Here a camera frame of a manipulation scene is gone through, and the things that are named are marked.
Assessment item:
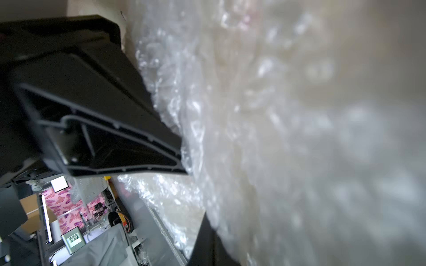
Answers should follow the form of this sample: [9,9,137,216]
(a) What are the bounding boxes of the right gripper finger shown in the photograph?
[187,215,218,266]

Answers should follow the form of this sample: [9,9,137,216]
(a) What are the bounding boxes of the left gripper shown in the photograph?
[1,15,185,186]

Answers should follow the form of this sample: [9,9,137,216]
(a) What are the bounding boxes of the bubble wrap pile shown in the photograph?
[126,1,426,266]

